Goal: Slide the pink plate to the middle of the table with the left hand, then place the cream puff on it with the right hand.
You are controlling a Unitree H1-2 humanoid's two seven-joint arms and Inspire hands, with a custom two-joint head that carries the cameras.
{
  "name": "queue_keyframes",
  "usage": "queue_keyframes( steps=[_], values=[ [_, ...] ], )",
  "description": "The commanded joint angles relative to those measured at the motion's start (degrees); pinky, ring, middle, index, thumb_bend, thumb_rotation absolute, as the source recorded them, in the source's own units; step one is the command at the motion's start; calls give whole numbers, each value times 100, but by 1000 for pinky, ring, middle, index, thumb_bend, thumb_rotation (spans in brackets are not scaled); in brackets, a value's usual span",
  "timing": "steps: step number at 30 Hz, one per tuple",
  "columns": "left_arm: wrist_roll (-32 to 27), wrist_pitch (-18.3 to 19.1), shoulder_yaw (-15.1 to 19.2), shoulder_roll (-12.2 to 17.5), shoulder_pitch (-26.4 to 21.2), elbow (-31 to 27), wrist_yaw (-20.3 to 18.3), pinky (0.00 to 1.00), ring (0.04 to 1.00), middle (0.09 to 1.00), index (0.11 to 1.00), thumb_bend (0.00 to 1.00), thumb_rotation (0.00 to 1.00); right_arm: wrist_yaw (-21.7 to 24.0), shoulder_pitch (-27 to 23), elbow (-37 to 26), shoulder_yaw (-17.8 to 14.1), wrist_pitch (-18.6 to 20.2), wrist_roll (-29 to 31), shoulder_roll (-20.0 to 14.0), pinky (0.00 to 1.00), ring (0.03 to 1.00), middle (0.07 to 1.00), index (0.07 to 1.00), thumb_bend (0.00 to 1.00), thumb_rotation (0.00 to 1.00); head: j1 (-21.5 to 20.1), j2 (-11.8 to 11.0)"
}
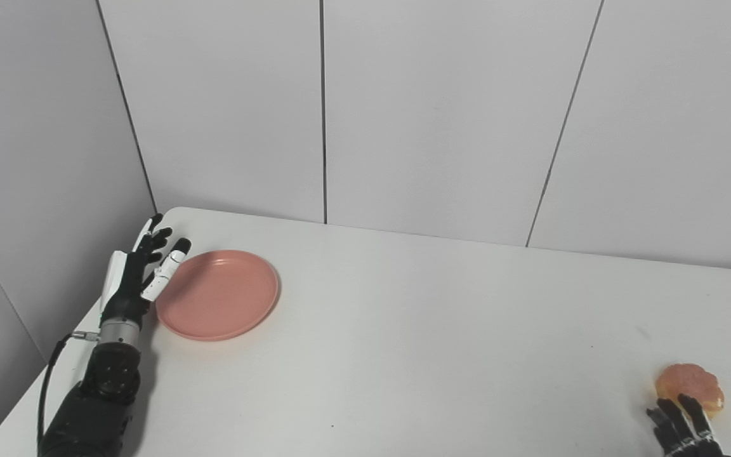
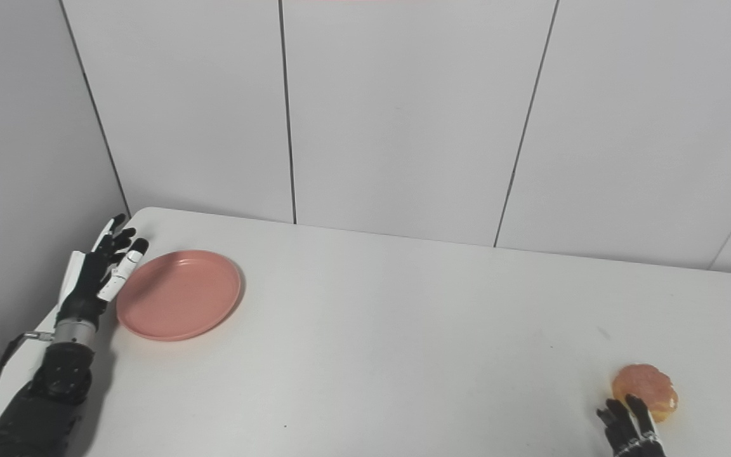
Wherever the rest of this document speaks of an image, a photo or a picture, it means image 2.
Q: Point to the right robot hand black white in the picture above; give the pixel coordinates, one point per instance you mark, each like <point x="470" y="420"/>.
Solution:
<point x="631" y="430"/>

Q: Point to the cream puff pastry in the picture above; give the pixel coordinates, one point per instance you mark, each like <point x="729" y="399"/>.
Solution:
<point x="648" y="387"/>

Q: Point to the pink round plate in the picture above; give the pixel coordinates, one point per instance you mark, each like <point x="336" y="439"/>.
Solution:
<point x="178" y="294"/>

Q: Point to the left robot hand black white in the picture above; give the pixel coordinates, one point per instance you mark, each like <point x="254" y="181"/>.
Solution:
<point x="100" y="273"/>

